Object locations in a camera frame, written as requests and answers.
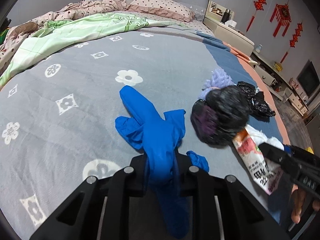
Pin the green orange folded quilt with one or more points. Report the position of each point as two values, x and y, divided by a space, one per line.
3 35

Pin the beige bedside cabinet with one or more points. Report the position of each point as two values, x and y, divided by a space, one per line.
230 36

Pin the red chinese knot centre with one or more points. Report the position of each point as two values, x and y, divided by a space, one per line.
282 16

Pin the right hand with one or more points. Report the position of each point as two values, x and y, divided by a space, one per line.
299 197

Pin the blue rubber glove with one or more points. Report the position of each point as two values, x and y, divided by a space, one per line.
157 136

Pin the grey flower pattern blanket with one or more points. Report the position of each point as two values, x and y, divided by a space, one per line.
58 117

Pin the small white bottle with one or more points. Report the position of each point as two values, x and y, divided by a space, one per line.
258 48

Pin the black television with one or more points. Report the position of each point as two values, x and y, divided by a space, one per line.
308 78

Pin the green floral quilt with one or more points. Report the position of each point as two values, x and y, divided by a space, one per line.
34 49

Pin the white tv stand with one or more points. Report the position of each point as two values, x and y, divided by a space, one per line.
277 84

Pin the pink dotted pillow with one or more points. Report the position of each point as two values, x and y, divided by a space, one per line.
164 8

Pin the pink dotted duvet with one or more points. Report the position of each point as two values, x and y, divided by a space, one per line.
73 11

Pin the black thermos bottle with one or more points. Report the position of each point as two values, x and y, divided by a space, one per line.
225 16

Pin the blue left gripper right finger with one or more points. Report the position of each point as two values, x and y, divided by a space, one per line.
176 174

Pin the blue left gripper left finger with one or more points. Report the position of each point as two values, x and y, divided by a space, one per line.
146 173

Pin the red chinese knot right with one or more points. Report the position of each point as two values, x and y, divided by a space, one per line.
294 39

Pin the yellow toy on stand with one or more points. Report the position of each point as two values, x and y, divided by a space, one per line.
278 66

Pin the white pink snack wrapper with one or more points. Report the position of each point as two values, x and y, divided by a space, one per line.
264 172

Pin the black plastic bag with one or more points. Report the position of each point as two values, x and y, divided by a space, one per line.
219 117
259 108

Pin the white tissue box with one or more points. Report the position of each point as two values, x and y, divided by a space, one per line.
231 24

